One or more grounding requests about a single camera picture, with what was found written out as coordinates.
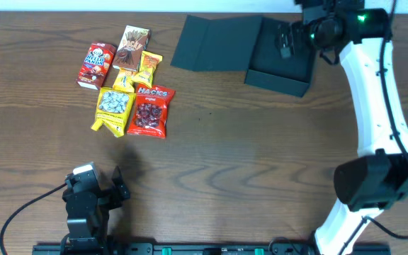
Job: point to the yellow orange snack packet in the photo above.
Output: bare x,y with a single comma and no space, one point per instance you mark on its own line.
148,65

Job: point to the dark green gift box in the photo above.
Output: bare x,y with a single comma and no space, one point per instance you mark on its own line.
247,43

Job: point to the small yellow snack packet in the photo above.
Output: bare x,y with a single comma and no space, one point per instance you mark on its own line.
124,82

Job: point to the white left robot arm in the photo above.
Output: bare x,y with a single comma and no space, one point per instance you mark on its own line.
88,207

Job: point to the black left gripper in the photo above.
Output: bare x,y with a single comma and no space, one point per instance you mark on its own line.
111,196

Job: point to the yellow candy bag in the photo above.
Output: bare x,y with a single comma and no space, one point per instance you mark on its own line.
113,110

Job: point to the red Hacks candy bag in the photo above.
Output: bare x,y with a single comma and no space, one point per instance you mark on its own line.
151,111

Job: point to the red Hello Panda box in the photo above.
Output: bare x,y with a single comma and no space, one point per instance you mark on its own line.
96,65

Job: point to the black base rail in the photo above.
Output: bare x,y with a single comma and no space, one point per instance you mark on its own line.
150,249

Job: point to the brown Pocky box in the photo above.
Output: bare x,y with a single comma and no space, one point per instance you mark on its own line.
133,42

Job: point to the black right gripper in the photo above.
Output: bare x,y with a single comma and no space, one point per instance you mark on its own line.
294,32

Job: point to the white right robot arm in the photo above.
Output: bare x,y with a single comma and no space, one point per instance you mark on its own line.
361,40

